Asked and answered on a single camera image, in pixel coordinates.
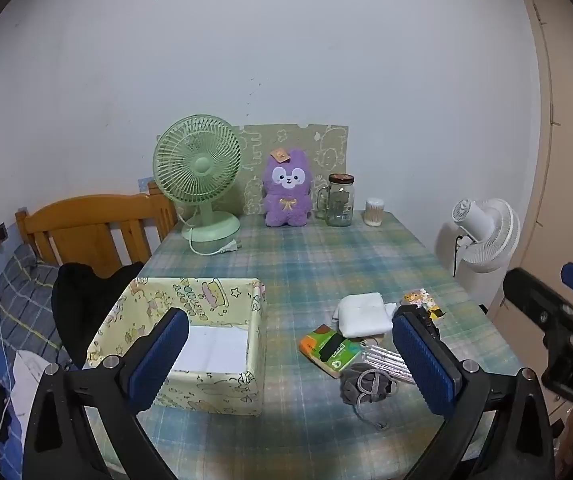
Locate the yellow printed storage box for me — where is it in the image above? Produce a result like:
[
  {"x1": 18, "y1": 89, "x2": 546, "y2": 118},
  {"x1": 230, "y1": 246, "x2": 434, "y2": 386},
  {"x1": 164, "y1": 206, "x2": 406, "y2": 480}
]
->
[{"x1": 86, "y1": 276, "x2": 267, "y2": 417}]

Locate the cartoon print tissue packet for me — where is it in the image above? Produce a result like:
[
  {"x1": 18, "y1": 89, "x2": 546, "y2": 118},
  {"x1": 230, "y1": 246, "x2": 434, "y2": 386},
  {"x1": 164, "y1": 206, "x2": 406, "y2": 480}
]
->
[{"x1": 401, "y1": 287, "x2": 447, "y2": 322}]

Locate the cotton swab container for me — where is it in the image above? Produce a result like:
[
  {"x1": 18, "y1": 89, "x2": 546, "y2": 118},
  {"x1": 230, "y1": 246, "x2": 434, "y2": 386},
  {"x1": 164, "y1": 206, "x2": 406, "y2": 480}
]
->
[{"x1": 365, "y1": 198, "x2": 385, "y2": 226}]

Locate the glass jar brown lid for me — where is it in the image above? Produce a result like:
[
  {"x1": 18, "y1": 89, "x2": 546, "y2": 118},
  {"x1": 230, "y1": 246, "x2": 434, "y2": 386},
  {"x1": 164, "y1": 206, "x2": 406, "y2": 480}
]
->
[{"x1": 325, "y1": 173, "x2": 356, "y2": 227}]

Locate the plaid tablecloth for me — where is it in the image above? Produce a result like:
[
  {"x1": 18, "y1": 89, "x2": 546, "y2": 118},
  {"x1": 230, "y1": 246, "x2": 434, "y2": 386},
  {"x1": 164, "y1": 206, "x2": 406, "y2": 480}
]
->
[{"x1": 94, "y1": 210, "x2": 535, "y2": 480}]

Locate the white cloth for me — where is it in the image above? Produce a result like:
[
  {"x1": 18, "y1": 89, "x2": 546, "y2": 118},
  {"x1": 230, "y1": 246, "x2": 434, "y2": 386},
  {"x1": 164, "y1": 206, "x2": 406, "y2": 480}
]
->
[{"x1": 334, "y1": 291, "x2": 395, "y2": 339}]

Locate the blue plaid pillow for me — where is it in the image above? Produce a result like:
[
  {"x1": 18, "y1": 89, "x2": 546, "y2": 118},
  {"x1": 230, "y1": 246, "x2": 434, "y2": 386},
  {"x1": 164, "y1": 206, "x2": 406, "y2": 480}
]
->
[{"x1": 0, "y1": 242, "x2": 74, "y2": 366}]

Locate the dark bag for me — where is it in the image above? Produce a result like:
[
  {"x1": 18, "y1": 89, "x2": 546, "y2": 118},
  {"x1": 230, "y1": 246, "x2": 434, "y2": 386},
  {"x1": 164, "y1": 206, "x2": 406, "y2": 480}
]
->
[{"x1": 341, "y1": 364, "x2": 400, "y2": 431}]

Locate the shiny plastic packet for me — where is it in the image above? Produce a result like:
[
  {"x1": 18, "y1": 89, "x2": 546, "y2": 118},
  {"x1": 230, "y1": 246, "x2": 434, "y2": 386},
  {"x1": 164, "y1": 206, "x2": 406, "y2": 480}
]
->
[{"x1": 359, "y1": 337, "x2": 417, "y2": 386}]

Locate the desk fan power cable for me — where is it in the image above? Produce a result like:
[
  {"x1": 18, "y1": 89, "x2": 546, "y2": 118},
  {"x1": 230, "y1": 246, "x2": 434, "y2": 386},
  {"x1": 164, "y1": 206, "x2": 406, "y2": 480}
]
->
[{"x1": 175, "y1": 205, "x2": 243, "y2": 257}]

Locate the green orange tissue packet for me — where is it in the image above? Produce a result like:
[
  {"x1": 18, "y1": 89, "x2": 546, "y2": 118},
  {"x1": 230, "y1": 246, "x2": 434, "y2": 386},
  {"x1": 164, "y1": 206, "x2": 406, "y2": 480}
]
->
[{"x1": 299, "y1": 324, "x2": 363, "y2": 380}]

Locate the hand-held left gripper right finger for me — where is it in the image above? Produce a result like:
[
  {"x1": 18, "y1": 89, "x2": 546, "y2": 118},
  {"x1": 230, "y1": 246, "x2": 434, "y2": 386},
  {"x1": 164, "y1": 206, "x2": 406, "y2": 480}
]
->
[{"x1": 391, "y1": 304, "x2": 558, "y2": 480}]

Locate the white standing fan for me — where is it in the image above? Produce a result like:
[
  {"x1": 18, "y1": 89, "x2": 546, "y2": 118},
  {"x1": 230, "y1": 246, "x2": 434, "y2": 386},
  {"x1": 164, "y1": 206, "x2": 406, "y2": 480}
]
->
[{"x1": 434, "y1": 198, "x2": 522, "y2": 313}]

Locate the black garment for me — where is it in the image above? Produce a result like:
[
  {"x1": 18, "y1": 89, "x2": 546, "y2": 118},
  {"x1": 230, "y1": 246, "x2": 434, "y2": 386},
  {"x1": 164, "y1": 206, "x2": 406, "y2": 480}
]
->
[{"x1": 51, "y1": 260, "x2": 144, "y2": 368}]

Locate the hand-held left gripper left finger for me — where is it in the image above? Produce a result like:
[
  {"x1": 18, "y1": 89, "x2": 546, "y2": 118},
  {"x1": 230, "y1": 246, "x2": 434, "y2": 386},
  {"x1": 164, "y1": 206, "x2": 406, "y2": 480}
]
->
[{"x1": 22, "y1": 307, "x2": 190, "y2": 480}]

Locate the green desk fan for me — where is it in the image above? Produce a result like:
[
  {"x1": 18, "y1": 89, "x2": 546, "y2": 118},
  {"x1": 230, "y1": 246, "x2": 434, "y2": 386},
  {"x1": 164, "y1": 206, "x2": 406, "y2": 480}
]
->
[{"x1": 152, "y1": 114, "x2": 244, "y2": 242}]

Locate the white garment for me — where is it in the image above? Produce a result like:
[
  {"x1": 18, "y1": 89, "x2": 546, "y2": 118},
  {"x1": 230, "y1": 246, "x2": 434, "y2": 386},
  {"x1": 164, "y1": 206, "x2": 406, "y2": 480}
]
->
[{"x1": 13, "y1": 350, "x2": 74, "y2": 411}]

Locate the black fan cable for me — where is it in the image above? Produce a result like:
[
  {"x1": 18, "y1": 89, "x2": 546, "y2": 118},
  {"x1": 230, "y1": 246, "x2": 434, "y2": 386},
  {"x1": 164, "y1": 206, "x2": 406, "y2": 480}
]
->
[{"x1": 451, "y1": 234, "x2": 467, "y2": 279}]

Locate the purple plush toy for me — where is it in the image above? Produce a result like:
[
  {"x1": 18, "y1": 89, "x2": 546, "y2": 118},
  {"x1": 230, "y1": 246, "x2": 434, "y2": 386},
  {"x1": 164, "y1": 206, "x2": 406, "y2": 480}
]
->
[{"x1": 262, "y1": 147, "x2": 313, "y2": 228}]

